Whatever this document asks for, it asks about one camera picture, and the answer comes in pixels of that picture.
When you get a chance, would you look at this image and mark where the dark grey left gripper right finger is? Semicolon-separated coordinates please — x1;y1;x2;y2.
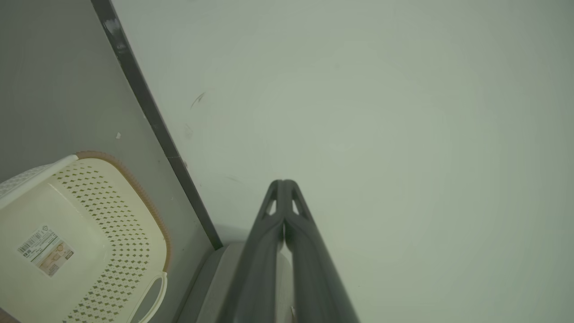
284;180;360;323

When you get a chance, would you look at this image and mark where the dark grey wall baseboard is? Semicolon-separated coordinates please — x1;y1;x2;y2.
91;0;224;250

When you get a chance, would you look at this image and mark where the white barcode label sticker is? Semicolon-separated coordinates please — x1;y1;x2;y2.
17;224;74;277

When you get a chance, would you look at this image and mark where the cream perforated laundry basket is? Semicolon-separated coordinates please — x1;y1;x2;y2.
0;151;172;323

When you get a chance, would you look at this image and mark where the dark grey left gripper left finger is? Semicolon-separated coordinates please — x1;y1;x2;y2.
217;180;284;323

